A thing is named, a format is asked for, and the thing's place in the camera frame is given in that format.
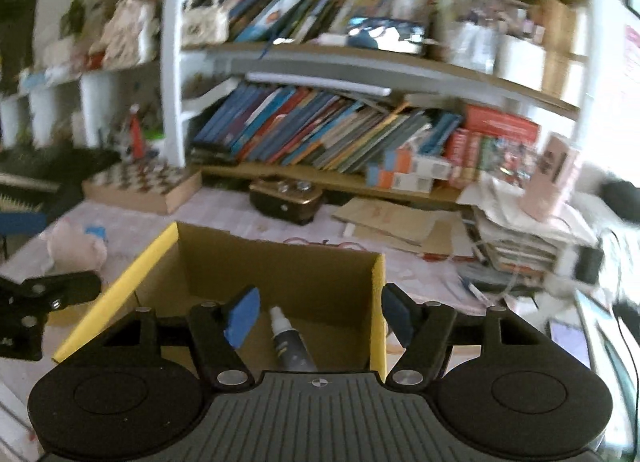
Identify wooden chess board box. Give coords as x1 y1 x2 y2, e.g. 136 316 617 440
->
81 163 203 215

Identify white storage container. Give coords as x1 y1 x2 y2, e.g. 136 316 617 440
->
494 33 547 92

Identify floral cloth bag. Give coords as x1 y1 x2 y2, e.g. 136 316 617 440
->
101 0 160 68

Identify red bottle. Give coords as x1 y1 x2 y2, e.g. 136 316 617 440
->
127 106 147 161

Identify pink rectangular box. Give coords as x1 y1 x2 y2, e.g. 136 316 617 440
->
519 133 584 221

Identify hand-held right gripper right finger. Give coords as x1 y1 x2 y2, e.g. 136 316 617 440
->
381 283 553 390

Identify black piano keyboard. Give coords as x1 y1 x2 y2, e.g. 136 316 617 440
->
0 146 122 237

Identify white side shelf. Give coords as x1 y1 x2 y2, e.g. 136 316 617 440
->
0 56 166 153

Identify cardboard box with yellow edges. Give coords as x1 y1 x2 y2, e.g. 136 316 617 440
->
51 222 388 383

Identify row of leaning colourful books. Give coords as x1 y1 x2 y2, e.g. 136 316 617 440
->
192 84 463 173

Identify pink plush toy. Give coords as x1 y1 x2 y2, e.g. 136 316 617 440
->
39 218 109 273

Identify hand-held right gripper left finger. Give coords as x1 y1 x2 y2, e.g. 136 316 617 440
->
95 286 262 391

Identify red boxed book set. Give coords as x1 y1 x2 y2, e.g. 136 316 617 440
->
444 106 542 189

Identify orange and white carton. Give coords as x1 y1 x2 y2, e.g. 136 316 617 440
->
366 166 435 193
384 148 453 179

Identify silver laptop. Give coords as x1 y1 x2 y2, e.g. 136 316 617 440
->
572 288 640 450

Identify white beaded handbag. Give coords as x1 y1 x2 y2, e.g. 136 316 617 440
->
179 0 229 46

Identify brown retro radio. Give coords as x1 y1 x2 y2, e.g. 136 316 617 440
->
249 178 326 226

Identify messy stack of papers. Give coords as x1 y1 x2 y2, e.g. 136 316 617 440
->
457 181 598 290

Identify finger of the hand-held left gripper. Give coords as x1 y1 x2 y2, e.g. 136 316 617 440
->
0 271 103 362

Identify white and wood bookshelf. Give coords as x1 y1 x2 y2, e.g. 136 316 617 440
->
159 0 593 205

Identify small spray bottle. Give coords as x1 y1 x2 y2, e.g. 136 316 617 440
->
269 306 318 373

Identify flat cardboard sheets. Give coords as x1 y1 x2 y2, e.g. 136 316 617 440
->
331 197 477 257

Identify row of tall picture books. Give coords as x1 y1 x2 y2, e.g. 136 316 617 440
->
222 0 458 45

